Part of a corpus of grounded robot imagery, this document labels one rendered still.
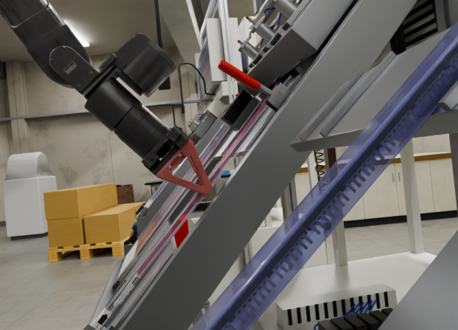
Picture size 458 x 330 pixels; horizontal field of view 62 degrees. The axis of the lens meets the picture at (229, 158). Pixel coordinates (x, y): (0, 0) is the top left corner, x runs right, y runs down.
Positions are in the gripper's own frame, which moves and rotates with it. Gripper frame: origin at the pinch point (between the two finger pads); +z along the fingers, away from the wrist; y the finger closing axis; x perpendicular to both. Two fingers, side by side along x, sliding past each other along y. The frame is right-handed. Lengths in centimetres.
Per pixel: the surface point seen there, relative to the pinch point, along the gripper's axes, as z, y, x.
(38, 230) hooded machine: -52, 657, 203
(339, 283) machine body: 52, 39, -8
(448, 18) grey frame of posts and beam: 7.1, -13.3, -36.4
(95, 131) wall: -128, 887, 16
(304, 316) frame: 37.0, 18.7, 4.8
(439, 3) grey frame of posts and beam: 5.1, -12.6, -37.6
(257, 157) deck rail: 0.6, -10.7, -6.2
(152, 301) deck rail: 2.3, -10.4, 14.1
